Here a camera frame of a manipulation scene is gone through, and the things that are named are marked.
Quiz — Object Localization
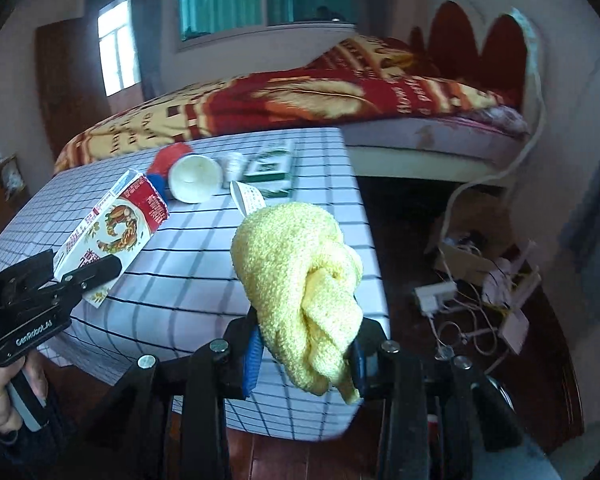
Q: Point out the white printed paper cup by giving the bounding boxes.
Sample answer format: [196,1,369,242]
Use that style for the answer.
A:
[230,181,266,217]

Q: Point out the small white cup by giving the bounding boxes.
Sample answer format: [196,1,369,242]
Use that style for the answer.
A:
[223,152,248,183]

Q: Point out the red white food box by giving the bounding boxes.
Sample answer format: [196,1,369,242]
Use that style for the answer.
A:
[54,170,170,280]

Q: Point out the brown cardboard box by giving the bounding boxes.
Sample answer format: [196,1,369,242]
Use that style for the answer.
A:
[428,191,515,287]

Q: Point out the white checkered tablecloth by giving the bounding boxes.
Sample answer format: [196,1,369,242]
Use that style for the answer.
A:
[0,128,389,441]

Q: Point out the bed with red headboard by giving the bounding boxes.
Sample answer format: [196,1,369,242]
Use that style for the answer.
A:
[52,0,544,187]

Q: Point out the brown wooden door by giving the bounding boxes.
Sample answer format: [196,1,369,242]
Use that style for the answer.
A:
[34,18,111,156]

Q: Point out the green white carton box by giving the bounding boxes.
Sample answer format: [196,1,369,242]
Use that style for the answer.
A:
[239,140,296,198]

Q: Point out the tangled white cables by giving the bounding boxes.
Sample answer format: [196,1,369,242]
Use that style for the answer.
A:
[424,278,512,376]

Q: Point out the yellow fluffy towel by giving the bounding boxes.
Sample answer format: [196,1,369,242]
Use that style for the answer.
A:
[230,202,363,404]

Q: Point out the red yellow patterned blanket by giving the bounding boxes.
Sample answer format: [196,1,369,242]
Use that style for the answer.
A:
[54,35,507,174]

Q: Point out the white power cable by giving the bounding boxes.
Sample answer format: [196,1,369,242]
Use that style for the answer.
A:
[436,6,546,261]

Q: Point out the white power strip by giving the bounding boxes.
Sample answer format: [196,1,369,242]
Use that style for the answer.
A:
[414,281,457,318]

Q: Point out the red paper cup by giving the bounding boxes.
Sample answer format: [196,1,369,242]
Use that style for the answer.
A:
[146,142,194,179]

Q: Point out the small bright window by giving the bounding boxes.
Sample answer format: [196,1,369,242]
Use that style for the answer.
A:
[97,0,140,96]

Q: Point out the person's left hand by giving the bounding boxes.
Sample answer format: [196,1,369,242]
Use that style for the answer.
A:
[0,349,50,435]

